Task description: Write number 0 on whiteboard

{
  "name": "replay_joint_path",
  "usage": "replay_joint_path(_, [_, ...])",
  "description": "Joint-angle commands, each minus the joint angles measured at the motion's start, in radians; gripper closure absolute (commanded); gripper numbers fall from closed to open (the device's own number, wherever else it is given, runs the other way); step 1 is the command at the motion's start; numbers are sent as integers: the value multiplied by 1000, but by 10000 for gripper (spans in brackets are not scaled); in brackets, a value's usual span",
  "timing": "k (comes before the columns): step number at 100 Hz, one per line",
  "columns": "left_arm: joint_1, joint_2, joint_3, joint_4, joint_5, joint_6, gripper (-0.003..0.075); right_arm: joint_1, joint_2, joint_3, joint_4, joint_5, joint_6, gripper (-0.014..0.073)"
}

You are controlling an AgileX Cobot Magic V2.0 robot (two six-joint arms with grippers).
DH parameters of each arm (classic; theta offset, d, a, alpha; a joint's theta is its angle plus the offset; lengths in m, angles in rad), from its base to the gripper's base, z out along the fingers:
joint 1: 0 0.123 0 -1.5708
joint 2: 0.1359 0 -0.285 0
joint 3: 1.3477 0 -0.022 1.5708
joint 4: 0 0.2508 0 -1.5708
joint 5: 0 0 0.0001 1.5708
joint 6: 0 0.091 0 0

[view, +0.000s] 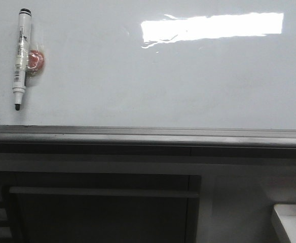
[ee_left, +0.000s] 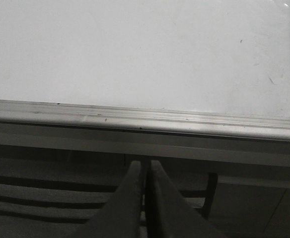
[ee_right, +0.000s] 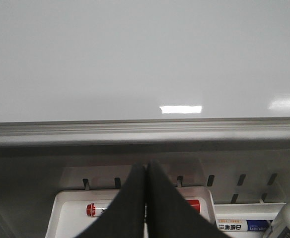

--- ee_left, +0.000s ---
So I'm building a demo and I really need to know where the dark slatted chair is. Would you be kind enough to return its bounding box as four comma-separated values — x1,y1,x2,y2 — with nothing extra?
0,173,219,238

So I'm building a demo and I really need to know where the white whiteboard with aluminium frame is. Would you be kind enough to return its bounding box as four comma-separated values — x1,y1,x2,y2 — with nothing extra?
0,0,290,141

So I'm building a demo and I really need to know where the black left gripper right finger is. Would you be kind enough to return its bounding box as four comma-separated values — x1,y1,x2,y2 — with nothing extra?
146,160,224,238

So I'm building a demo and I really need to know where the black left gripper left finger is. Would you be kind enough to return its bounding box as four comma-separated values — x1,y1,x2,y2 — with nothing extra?
70,161,144,238

